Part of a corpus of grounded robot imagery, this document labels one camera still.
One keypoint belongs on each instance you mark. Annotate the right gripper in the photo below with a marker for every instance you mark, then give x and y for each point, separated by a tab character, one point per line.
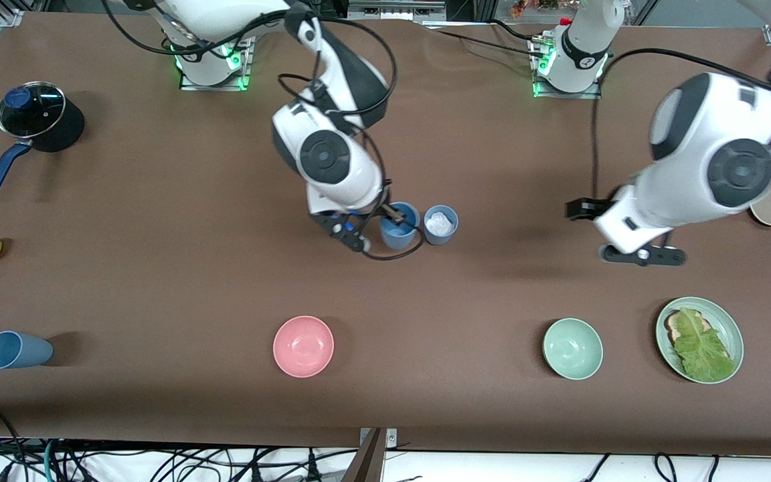
395	213

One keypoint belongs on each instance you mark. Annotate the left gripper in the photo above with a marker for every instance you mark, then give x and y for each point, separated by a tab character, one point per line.
581	209

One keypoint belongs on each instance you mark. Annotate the blue cup holding paper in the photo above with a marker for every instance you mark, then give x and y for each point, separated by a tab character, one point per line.
440	238

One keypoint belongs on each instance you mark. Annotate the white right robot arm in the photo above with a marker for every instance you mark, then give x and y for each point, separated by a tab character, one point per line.
332	154

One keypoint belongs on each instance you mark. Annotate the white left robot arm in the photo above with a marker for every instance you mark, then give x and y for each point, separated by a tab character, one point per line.
713	154

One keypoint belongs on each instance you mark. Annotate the crumpled white paper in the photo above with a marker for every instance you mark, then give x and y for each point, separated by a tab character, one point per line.
440	224

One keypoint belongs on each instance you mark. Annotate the green bowl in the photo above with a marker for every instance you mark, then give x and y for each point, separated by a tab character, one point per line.
573	349

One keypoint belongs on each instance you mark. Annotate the toasted bread slice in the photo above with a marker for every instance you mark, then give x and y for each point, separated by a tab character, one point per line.
672	327

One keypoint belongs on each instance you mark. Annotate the pink bowl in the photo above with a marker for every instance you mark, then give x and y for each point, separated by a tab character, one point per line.
303	347

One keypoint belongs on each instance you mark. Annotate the green lettuce leaf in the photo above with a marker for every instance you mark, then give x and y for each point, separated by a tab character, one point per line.
703	351

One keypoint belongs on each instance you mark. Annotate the green plate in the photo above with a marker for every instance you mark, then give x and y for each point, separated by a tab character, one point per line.
730	328

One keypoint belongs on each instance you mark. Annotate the brown bar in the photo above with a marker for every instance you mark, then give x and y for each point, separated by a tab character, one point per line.
367	462

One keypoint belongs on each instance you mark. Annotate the glass lid blue knob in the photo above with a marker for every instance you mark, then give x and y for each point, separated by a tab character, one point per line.
41	117

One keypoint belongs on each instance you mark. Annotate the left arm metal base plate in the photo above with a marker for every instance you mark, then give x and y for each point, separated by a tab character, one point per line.
593	95

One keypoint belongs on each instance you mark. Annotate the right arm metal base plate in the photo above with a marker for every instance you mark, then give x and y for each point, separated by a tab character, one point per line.
225	88

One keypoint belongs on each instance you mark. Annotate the metal frame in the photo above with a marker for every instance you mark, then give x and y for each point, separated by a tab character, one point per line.
395	10

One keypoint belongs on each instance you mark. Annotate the metal table bracket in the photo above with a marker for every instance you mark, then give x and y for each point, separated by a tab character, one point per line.
391	438

